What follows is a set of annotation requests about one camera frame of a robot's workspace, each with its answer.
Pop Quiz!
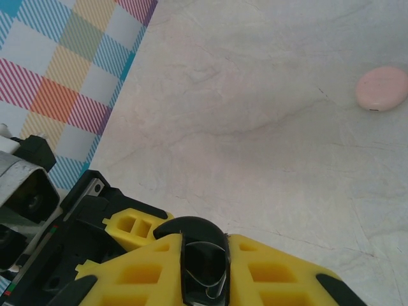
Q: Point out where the black earbud charging case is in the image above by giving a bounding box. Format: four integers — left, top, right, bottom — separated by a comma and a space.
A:
152, 215, 231, 306

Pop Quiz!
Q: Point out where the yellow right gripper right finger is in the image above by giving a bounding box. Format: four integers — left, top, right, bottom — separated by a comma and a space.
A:
228, 233, 368, 306

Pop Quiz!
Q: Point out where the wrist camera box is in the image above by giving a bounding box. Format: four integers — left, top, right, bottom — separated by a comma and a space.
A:
0, 124, 61, 275

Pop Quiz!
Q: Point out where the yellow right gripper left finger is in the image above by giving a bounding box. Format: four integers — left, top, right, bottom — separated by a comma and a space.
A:
52, 234, 185, 306

